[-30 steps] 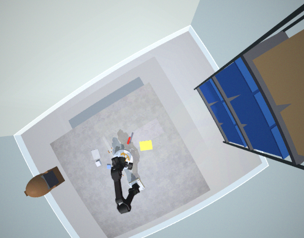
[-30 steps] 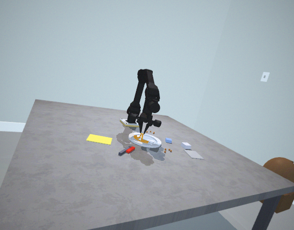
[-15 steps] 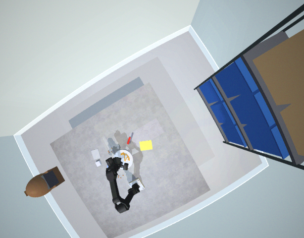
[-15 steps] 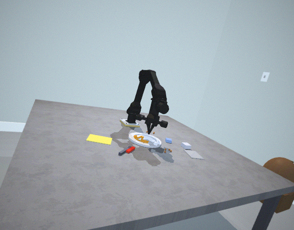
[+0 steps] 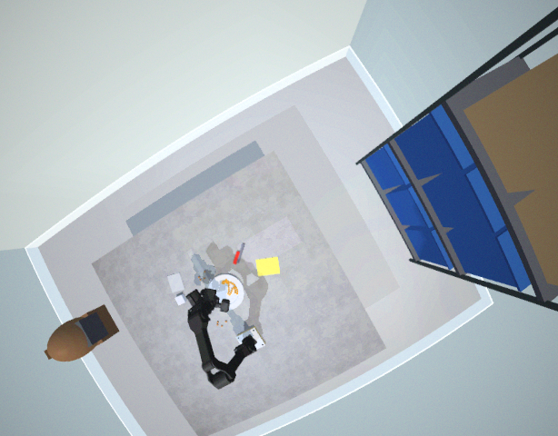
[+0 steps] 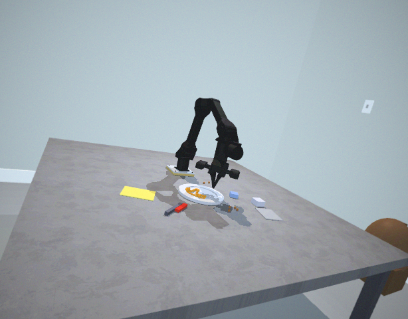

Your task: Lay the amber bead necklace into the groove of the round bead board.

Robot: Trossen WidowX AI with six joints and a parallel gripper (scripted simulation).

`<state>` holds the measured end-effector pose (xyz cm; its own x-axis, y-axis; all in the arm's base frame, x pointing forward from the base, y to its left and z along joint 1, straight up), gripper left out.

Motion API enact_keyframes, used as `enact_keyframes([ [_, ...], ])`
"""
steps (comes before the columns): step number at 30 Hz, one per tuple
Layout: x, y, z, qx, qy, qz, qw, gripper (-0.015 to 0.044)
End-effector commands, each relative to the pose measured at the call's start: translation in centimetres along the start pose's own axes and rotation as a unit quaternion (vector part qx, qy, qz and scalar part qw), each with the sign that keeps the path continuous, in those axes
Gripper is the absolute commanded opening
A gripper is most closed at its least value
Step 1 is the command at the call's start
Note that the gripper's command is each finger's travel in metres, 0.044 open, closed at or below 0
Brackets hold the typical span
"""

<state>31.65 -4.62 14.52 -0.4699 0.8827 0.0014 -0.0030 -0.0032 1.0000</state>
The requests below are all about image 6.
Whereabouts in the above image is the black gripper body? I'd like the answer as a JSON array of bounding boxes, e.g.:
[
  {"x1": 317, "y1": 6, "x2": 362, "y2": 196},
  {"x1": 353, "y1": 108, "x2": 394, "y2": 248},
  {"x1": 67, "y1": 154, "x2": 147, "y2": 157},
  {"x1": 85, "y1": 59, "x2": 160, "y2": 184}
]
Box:
[{"x1": 195, "y1": 152, "x2": 240, "y2": 179}]

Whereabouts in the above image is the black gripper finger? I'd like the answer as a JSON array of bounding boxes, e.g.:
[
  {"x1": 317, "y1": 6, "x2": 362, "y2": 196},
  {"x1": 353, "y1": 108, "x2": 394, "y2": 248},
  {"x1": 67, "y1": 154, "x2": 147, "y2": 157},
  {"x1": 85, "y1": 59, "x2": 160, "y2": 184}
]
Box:
[
  {"x1": 208, "y1": 172, "x2": 216, "y2": 188},
  {"x1": 213, "y1": 174, "x2": 226, "y2": 188}
]

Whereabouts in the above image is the light blue cube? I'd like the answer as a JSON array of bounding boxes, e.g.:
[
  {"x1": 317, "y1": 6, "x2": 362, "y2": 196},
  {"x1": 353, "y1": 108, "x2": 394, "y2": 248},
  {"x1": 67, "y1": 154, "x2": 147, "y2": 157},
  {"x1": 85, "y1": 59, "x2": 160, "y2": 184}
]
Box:
[{"x1": 229, "y1": 191, "x2": 239, "y2": 199}]

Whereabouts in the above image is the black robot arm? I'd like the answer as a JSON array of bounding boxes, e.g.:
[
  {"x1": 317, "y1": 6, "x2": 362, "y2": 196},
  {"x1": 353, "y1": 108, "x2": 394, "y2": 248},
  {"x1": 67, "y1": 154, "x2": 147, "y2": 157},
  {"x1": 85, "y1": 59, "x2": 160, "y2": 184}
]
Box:
[{"x1": 174, "y1": 98, "x2": 244, "y2": 173}]

